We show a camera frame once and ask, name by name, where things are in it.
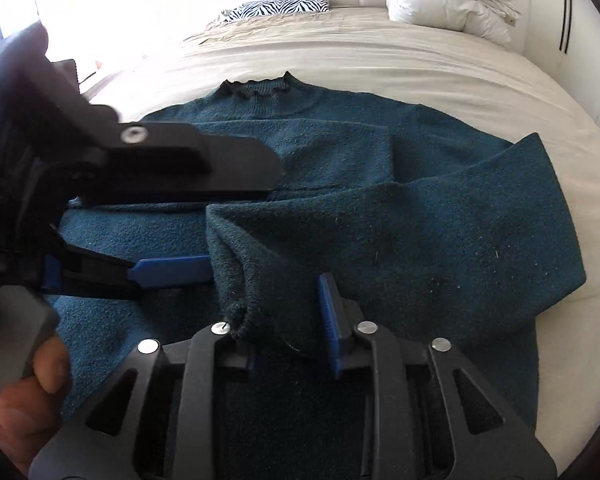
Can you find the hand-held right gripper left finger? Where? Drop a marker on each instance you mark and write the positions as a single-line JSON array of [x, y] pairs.
[[205, 360]]

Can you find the person's left hand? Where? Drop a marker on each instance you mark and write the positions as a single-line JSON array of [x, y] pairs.
[[25, 425]]

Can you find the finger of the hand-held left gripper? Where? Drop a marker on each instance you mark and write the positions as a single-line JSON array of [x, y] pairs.
[[195, 165], [170, 271]]

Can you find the zebra print pillow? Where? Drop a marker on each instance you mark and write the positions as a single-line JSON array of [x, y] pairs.
[[280, 8]]

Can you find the dark teal knit sweater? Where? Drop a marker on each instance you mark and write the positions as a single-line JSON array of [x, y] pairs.
[[355, 175]]

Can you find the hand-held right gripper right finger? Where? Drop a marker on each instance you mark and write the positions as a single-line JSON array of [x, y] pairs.
[[330, 310]]

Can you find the bed with beige sheet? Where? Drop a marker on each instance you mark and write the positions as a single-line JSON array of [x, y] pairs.
[[430, 70]]

